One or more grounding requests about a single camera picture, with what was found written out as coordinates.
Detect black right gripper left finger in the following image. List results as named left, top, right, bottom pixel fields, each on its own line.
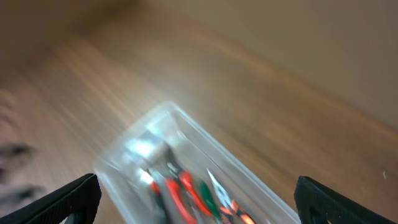
left=1, top=173, right=102, bottom=224

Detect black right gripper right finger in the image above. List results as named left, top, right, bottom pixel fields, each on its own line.
left=294, top=176, right=395, bottom=224

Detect red black screwdriver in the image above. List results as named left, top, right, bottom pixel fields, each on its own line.
left=146, top=169, right=172, bottom=224

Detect orange black needle-nose pliers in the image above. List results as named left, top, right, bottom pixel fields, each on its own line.
left=207, top=169, right=256, bottom=224

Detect clear plastic container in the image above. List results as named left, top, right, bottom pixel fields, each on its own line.
left=94, top=102, right=299, bottom=223

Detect red handled cutters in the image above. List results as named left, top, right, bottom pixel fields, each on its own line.
left=164, top=146, right=213, bottom=224

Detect green handled screwdriver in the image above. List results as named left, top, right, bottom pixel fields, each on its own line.
left=197, top=180, right=221, bottom=224

